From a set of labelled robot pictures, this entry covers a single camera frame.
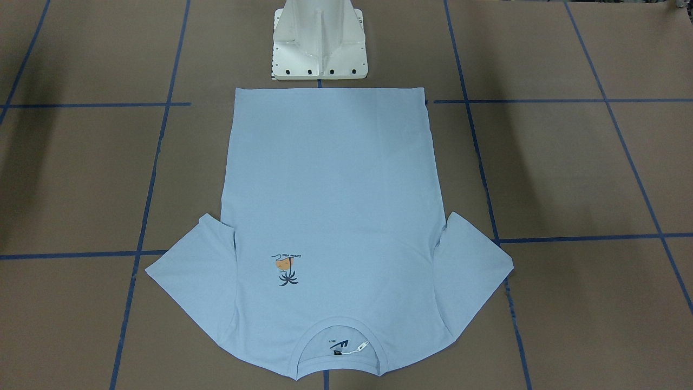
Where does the light blue t-shirt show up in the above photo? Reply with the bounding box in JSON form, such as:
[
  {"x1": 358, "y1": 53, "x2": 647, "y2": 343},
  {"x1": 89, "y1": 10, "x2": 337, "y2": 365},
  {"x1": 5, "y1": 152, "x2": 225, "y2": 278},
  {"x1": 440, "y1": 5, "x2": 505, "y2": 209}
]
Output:
[{"x1": 146, "y1": 87, "x2": 513, "y2": 380}]

